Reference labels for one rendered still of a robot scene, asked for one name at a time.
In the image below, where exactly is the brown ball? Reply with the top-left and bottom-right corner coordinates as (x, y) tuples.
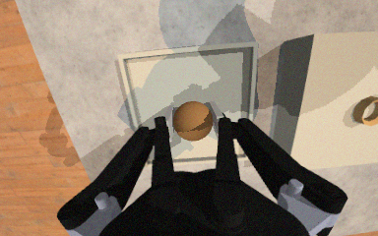
(173, 101), (213, 142)

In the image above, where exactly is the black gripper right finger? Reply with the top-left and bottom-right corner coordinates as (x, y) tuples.
(209, 101), (347, 236)

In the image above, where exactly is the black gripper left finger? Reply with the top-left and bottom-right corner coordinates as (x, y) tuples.
(57, 104), (181, 236)

